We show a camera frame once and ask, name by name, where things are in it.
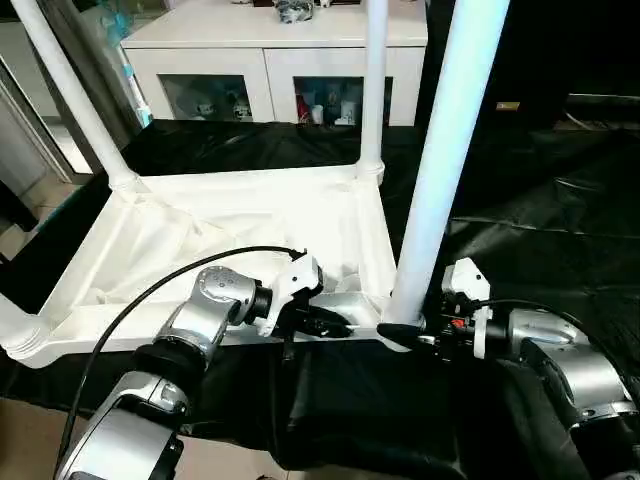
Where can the teal floor mat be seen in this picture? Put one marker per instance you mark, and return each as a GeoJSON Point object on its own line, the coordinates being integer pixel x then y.
{"type": "Point", "coordinates": [60, 205]}

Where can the black work mat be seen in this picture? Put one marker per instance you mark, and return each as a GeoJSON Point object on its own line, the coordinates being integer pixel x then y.
{"type": "Point", "coordinates": [540, 220]}

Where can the white glass-door cabinet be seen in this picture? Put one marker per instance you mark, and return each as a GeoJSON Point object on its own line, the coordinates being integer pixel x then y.
{"type": "Point", "coordinates": [270, 45]}

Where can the grey crumpled object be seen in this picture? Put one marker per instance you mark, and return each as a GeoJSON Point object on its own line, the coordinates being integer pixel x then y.
{"type": "Point", "coordinates": [295, 10]}

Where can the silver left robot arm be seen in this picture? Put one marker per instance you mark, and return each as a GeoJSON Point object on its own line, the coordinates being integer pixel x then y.
{"type": "Point", "coordinates": [190, 330]}

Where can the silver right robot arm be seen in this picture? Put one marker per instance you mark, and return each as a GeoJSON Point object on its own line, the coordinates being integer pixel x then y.
{"type": "Point", "coordinates": [570, 360]}

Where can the grey curtain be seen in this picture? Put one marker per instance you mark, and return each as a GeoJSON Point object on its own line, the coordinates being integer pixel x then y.
{"type": "Point", "coordinates": [90, 60]}

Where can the white plastic table leg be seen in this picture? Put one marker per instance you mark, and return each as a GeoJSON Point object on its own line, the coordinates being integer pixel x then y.
{"type": "Point", "coordinates": [75, 90]}
{"type": "Point", "coordinates": [445, 130]}
{"type": "Point", "coordinates": [20, 330]}
{"type": "Point", "coordinates": [373, 80]}

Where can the black case with yellow label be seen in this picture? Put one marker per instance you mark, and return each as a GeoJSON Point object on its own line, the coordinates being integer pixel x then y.
{"type": "Point", "coordinates": [560, 50]}

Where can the white upturned plastic table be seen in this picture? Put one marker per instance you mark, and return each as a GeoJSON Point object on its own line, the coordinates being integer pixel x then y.
{"type": "Point", "coordinates": [200, 220]}

